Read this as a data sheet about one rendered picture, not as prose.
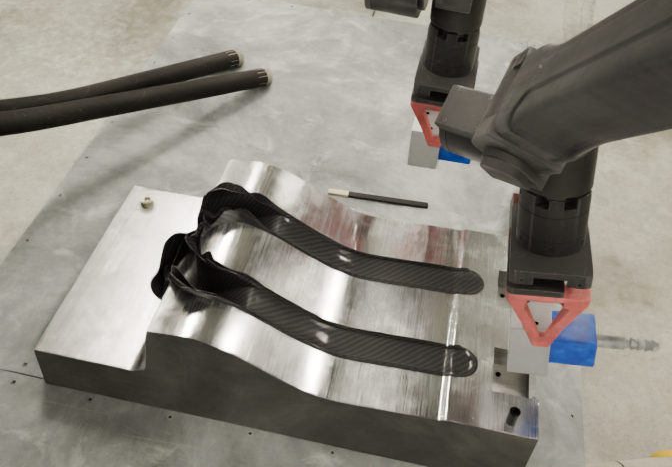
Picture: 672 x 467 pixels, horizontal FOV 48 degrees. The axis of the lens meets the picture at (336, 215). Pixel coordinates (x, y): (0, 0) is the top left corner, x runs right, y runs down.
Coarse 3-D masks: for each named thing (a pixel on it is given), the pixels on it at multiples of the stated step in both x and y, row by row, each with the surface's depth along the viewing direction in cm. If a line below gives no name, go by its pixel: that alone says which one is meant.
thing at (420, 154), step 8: (432, 112) 93; (416, 120) 91; (432, 120) 92; (416, 128) 90; (432, 128) 90; (416, 136) 90; (416, 144) 91; (424, 144) 91; (416, 152) 92; (424, 152) 92; (432, 152) 91; (440, 152) 92; (448, 152) 91; (408, 160) 93; (416, 160) 93; (424, 160) 92; (432, 160) 92; (448, 160) 92; (456, 160) 92; (464, 160) 92; (432, 168) 93
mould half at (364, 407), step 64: (320, 192) 88; (128, 256) 86; (256, 256) 78; (448, 256) 85; (64, 320) 79; (128, 320) 79; (192, 320) 70; (256, 320) 73; (384, 320) 78; (448, 320) 78; (64, 384) 79; (128, 384) 77; (192, 384) 74; (256, 384) 72; (320, 384) 72; (384, 384) 73; (448, 384) 72; (384, 448) 75; (448, 448) 73; (512, 448) 70
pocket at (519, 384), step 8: (496, 352) 77; (504, 352) 76; (496, 360) 77; (504, 360) 77; (496, 368) 77; (504, 368) 77; (496, 376) 77; (504, 376) 77; (512, 376) 77; (520, 376) 77; (528, 376) 76; (496, 384) 76; (504, 384) 76; (512, 384) 76; (520, 384) 76; (528, 384) 75; (504, 392) 75; (512, 392) 75; (520, 392) 75; (528, 392) 74
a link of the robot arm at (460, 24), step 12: (420, 0) 80; (432, 0) 80; (480, 0) 78; (432, 12) 80; (444, 12) 79; (456, 12) 78; (480, 12) 79; (444, 24) 80; (456, 24) 79; (468, 24) 79; (480, 24) 80
